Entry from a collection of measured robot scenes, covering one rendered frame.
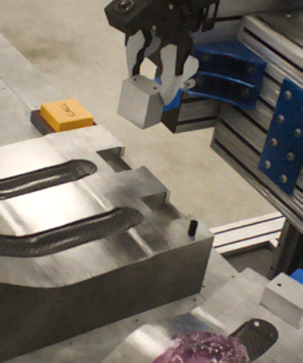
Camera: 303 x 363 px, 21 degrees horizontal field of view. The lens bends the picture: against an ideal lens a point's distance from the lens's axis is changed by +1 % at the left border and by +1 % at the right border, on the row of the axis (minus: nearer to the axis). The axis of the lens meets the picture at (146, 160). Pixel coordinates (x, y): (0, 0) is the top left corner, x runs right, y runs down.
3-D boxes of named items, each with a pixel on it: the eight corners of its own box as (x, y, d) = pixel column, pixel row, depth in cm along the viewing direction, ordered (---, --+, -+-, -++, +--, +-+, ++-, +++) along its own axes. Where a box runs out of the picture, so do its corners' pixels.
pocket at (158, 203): (164, 213, 105) (170, 189, 103) (188, 238, 102) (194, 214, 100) (134, 221, 103) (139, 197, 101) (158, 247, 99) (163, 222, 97)
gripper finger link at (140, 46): (156, 77, 118) (180, 25, 112) (128, 87, 114) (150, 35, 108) (142, 64, 119) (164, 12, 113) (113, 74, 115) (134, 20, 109)
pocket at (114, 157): (120, 167, 112) (124, 145, 110) (141, 189, 109) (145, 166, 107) (91, 174, 110) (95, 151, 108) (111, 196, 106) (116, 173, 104)
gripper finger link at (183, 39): (192, 76, 107) (193, 8, 104) (185, 79, 106) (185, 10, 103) (165, 69, 110) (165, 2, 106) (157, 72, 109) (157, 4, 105)
